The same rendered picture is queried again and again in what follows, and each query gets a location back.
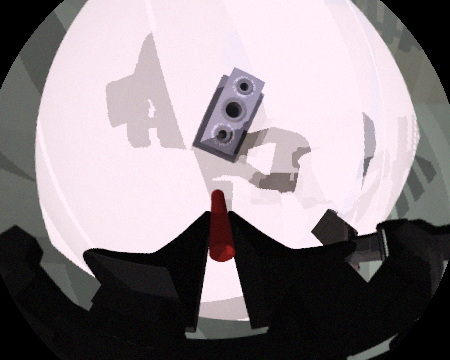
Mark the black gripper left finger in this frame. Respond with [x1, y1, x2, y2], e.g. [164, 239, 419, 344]
[82, 211, 210, 333]

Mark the dark red peg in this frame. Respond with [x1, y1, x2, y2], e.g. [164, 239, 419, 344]
[209, 189, 236, 263]

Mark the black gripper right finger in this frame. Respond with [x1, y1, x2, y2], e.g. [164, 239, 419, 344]
[228, 211, 357, 329]

